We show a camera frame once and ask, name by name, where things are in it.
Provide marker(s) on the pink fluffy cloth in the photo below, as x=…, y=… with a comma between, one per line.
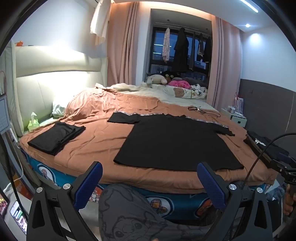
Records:
x=179, y=83

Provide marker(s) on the folded black clothes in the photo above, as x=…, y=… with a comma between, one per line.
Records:
x=55, y=139

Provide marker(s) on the dark framed window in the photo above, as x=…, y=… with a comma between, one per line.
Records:
x=157, y=46

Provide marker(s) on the small orange toy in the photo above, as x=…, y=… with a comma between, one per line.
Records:
x=20, y=43

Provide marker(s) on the smartphone with lit screen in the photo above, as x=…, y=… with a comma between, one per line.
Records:
x=18, y=216

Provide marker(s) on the blue cartoon bed sheet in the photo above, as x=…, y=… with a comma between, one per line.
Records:
x=180, y=204

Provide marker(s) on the grey louvred cabinet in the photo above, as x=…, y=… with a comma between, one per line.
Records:
x=4, y=113

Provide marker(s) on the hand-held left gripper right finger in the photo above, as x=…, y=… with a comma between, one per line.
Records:
x=212, y=185

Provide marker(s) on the black hanging coat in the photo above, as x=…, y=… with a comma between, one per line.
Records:
x=181, y=51

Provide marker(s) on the floral hanging garment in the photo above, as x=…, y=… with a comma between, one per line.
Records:
x=166, y=46

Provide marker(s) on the white pillow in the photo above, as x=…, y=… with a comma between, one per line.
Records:
x=59, y=109

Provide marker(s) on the person's right hand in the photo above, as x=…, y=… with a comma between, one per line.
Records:
x=290, y=204

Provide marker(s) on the teddy bear print pillow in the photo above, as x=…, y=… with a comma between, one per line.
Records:
x=179, y=92

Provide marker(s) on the white nightstand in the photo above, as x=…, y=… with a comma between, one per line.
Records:
x=238, y=119

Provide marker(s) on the cream quilt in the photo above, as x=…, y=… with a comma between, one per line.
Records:
x=143, y=91

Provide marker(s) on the orange blanket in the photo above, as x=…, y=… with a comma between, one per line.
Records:
x=99, y=143

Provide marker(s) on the tablet with lit screen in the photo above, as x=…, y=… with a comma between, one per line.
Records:
x=3, y=204

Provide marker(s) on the white power strip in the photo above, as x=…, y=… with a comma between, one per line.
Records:
x=13, y=138

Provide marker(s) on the pile of dark folded clothes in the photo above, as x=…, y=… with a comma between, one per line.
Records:
x=261, y=141

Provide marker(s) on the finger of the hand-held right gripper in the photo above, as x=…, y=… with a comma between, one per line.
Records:
x=284, y=157
x=279, y=165

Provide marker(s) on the pink curtain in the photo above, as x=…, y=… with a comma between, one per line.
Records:
x=124, y=46
x=223, y=64

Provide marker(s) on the dark hanging clothes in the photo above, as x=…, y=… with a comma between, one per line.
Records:
x=207, y=51

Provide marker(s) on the white hanging garment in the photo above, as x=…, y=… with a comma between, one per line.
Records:
x=99, y=20

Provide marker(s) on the dark brown plush toy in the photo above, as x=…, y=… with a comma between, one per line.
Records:
x=171, y=74

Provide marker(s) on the ceiling light strip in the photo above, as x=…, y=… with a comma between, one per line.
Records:
x=248, y=5

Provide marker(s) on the white padded headboard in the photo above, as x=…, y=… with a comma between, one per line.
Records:
x=57, y=88

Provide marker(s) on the beige plush toy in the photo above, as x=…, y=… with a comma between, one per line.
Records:
x=156, y=79

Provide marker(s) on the black t-shirt with patterned trim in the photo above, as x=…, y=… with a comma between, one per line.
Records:
x=173, y=143

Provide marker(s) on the green tissue pack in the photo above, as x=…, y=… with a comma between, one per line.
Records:
x=33, y=125

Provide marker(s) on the pale green bed sheet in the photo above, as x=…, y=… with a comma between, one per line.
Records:
x=48, y=120

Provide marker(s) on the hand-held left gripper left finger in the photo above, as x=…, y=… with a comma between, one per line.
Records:
x=89, y=185

